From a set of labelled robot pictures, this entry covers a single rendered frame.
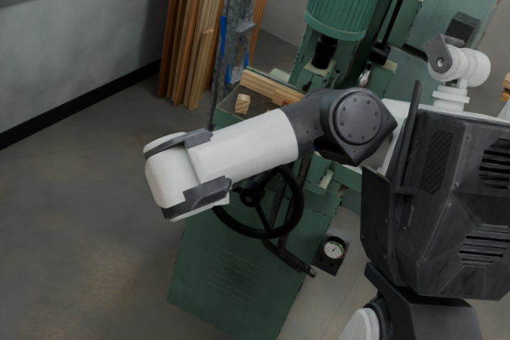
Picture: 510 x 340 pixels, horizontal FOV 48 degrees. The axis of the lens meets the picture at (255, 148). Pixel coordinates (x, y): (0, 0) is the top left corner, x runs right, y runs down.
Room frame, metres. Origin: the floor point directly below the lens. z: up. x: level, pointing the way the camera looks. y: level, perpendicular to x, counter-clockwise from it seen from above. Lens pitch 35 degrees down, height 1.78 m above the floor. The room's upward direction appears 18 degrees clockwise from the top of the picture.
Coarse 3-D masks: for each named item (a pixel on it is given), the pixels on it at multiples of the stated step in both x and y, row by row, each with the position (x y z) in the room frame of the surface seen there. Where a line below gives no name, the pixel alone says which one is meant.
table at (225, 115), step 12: (240, 84) 1.57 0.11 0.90; (228, 96) 1.47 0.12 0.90; (252, 96) 1.52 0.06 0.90; (264, 96) 1.54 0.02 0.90; (216, 108) 1.40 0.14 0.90; (228, 108) 1.41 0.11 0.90; (252, 108) 1.45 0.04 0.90; (264, 108) 1.48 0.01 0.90; (276, 108) 1.50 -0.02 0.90; (216, 120) 1.39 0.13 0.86; (228, 120) 1.39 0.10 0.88; (240, 120) 1.38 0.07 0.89; (336, 168) 1.31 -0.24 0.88; (348, 168) 1.31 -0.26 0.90; (324, 180) 1.26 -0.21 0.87; (336, 180) 1.31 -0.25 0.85; (348, 180) 1.30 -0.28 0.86; (360, 180) 1.30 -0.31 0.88; (324, 192) 1.23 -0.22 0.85; (360, 192) 1.29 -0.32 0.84
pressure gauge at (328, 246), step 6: (330, 240) 1.24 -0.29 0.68; (336, 240) 1.24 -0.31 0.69; (342, 240) 1.25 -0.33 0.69; (324, 246) 1.24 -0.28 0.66; (330, 246) 1.24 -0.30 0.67; (336, 246) 1.23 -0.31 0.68; (342, 246) 1.23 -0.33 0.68; (324, 252) 1.24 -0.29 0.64; (330, 252) 1.23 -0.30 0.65; (336, 252) 1.23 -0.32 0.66; (342, 252) 1.23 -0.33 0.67; (336, 258) 1.23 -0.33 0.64
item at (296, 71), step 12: (384, 0) 1.67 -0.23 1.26; (384, 12) 1.67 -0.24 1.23; (372, 24) 1.67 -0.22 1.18; (372, 36) 1.67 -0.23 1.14; (300, 48) 1.71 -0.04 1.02; (360, 48) 1.67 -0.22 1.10; (372, 48) 1.67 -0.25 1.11; (300, 60) 1.71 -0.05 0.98; (360, 60) 1.67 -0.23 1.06; (300, 72) 1.70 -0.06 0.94; (336, 84) 1.68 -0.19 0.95; (348, 84) 1.67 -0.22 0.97
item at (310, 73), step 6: (306, 66) 1.48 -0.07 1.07; (312, 66) 1.50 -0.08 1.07; (330, 66) 1.53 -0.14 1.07; (306, 72) 1.47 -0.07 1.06; (312, 72) 1.46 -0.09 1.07; (318, 72) 1.47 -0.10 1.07; (324, 72) 1.48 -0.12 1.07; (330, 72) 1.53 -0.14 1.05; (300, 78) 1.47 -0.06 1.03; (306, 78) 1.47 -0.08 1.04; (312, 78) 1.46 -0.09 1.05; (318, 78) 1.46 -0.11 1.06; (324, 78) 1.46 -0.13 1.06; (330, 78) 1.58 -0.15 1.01; (300, 84) 1.47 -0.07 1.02; (312, 84) 1.46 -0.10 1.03; (318, 84) 1.46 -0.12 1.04; (324, 84) 1.50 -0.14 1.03
